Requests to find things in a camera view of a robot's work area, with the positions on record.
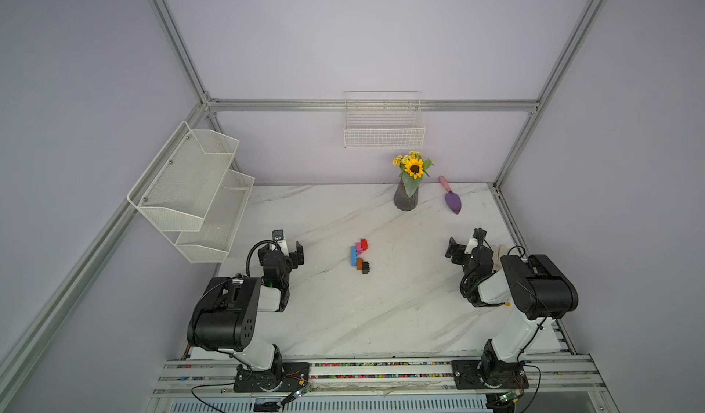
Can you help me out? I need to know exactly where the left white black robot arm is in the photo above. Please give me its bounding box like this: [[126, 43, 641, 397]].
[[187, 230, 305, 374]]

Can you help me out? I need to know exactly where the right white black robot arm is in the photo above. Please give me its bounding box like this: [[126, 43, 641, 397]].
[[444, 227, 578, 371]]

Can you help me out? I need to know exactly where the white work glove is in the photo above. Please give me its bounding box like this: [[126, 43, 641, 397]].
[[491, 243, 513, 308]]

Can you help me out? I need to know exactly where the purple pink garden trowel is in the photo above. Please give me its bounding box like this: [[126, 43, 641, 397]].
[[438, 175, 462, 215]]

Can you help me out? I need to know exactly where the sunflower bouquet in grey vase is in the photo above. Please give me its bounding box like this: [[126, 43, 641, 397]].
[[392, 150, 433, 212]]

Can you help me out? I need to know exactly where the white mesh two-tier shelf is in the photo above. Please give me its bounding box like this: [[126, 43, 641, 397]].
[[127, 122, 255, 263]]

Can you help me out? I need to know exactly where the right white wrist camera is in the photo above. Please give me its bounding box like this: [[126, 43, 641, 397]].
[[464, 238, 478, 255]]

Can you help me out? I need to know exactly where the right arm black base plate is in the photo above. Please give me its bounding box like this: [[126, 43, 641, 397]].
[[451, 360, 529, 390]]

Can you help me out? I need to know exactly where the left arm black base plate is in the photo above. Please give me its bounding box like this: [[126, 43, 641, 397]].
[[233, 362, 311, 393]]

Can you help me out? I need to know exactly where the aluminium front rail frame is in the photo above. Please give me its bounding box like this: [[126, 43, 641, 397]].
[[152, 354, 607, 398]]

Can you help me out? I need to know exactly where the white wire wall basket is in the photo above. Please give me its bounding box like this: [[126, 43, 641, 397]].
[[343, 91, 426, 150]]

